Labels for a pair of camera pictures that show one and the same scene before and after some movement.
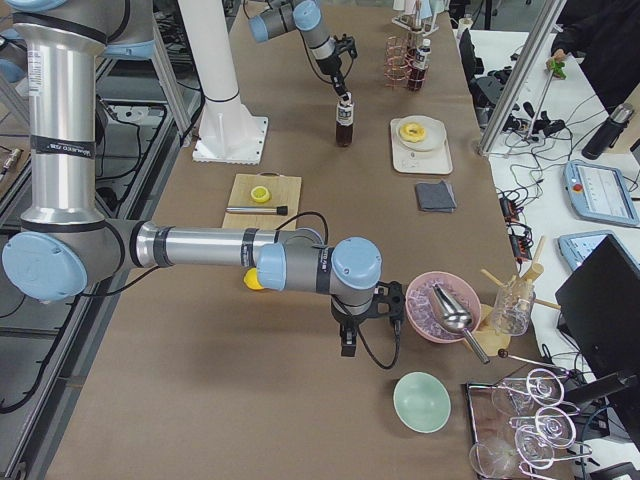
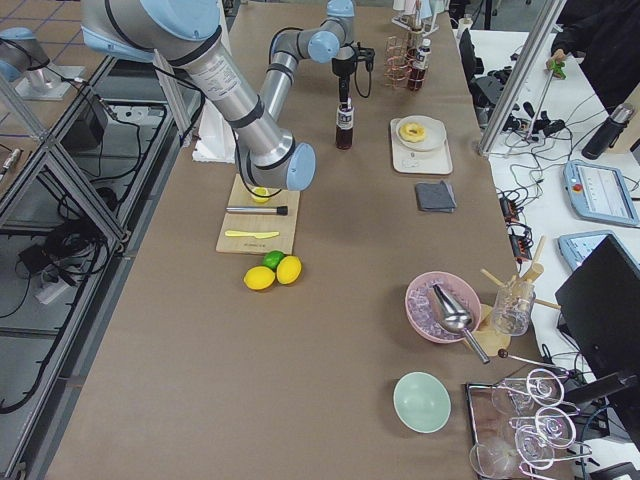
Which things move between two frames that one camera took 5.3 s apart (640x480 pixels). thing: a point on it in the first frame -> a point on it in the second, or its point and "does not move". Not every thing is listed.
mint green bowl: (422, 400) does not move
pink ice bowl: (424, 317) does not move
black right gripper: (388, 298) -> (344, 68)
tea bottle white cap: (345, 122) does not move
